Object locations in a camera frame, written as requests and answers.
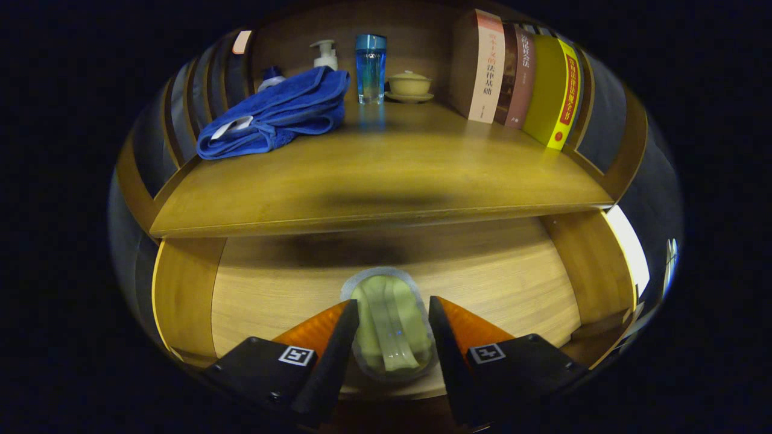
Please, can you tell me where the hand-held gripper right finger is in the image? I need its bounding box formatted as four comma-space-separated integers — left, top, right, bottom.
427, 295, 589, 430

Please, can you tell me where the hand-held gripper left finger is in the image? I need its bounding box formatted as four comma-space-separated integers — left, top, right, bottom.
202, 298, 361, 430

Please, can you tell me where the green scrub brush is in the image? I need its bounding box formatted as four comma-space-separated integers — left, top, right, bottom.
341, 266, 438, 382

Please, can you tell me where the wooden drawer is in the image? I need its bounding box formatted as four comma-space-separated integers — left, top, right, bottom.
151, 211, 641, 403

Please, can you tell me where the wooden countertop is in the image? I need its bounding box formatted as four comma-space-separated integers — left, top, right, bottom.
148, 99, 615, 239

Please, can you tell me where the wooden cabinet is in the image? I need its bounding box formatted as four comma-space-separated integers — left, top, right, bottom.
109, 3, 685, 374

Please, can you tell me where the blue folded towel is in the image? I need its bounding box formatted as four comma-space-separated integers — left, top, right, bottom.
196, 65, 350, 160

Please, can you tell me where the beige lidded teacup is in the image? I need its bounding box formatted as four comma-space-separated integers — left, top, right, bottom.
385, 70, 435, 104

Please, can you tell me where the small white blue-capped bottle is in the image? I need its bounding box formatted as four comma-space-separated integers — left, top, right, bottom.
258, 64, 286, 93

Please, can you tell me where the brown book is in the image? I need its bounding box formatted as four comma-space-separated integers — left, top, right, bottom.
495, 23, 536, 130

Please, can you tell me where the tall blue transparent bottle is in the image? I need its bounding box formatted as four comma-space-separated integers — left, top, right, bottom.
355, 34, 387, 105

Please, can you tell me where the yellow book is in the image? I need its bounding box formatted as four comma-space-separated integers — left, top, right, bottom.
522, 34, 581, 151

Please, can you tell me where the pink and white book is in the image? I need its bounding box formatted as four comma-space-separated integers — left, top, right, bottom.
449, 8, 506, 124

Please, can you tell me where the white pump bottle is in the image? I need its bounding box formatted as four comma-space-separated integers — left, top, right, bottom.
309, 39, 339, 71

